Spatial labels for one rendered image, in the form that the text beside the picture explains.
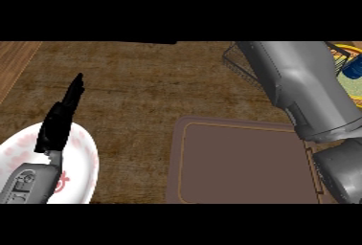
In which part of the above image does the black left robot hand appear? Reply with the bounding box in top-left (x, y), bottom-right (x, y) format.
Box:
top-left (32, 73), bottom-right (85, 155)

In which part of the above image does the brown tray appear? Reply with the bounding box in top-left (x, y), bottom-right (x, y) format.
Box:
top-left (165, 116), bottom-right (339, 205)

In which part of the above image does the white plate with red pattern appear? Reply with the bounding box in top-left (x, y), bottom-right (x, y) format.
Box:
top-left (0, 121), bottom-right (100, 205)

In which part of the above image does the yellow rimmed plate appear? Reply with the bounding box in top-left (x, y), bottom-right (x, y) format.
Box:
top-left (330, 43), bottom-right (362, 109)

